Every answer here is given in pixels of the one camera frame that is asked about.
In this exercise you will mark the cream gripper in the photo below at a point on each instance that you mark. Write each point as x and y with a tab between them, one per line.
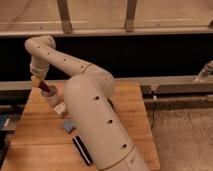
39	73

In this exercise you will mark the dark red pepper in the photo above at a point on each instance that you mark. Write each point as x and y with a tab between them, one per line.
44	87

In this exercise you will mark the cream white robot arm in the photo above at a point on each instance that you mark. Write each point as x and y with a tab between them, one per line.
86	96

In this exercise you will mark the white ceramic cup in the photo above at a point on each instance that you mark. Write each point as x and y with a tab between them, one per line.
52	96

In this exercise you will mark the white toothpaste box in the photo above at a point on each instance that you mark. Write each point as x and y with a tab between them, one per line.
60	110

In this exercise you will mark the blue sponge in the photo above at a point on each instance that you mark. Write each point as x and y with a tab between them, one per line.
68	126

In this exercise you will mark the black white striped box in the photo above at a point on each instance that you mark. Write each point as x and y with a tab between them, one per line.
82	150

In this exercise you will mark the white fixture at right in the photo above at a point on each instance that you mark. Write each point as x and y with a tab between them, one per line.
205	72

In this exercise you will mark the left metal window post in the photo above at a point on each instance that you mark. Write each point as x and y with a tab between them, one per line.
64	16

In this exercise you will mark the metal window post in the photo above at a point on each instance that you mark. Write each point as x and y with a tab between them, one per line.
64	16
130	15

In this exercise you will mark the right metal window post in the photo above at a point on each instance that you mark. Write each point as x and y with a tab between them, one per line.
130	15

